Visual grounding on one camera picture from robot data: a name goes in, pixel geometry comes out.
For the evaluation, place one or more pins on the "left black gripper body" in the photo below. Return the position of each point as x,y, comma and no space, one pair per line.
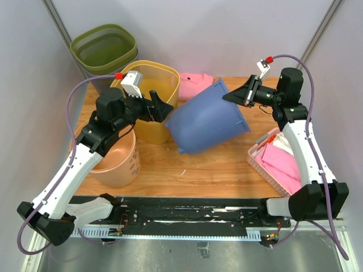
136,109

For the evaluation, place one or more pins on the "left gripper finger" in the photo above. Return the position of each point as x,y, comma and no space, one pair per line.
155,99
159,114

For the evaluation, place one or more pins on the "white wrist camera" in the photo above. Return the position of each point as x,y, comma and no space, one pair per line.
264,68
131,83

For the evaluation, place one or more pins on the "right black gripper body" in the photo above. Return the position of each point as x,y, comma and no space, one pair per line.
260,94

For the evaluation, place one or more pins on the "large blue plastic bucket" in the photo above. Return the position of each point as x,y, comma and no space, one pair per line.
206,120

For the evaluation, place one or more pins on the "right aluminium frame post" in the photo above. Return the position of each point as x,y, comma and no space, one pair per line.
324,24

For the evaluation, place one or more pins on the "peach cartoon plastic bucket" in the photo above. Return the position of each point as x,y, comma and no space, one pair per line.
122,164

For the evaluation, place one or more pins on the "pink towel in basket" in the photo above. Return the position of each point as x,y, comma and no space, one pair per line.
282,166

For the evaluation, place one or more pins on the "pink perforated basket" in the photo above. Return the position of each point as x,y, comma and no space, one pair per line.
255,150

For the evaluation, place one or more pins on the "left aluminium frame post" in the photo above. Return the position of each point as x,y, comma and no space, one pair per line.
57,21

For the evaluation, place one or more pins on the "folded pink shirt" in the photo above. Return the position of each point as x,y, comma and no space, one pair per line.
192,84

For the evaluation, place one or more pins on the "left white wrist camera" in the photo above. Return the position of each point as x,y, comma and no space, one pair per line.
131,83

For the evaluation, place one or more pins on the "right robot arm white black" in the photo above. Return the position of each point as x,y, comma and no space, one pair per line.
321,196

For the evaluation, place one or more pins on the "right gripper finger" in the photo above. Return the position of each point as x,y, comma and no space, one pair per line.
238,96
249,84

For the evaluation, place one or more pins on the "aluminium frame post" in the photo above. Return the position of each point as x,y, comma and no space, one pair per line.
324,24
57,21

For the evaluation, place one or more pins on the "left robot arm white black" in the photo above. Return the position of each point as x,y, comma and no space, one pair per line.
50,214

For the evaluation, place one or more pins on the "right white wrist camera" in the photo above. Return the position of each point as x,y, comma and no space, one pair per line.
264,68

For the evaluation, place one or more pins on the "green mesh waste bin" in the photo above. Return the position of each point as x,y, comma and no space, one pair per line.
104,49

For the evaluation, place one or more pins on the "yellow slatted waste bin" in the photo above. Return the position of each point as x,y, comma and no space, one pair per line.
165,81

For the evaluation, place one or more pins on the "white cloth in basket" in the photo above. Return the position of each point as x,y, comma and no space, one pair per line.
281,142

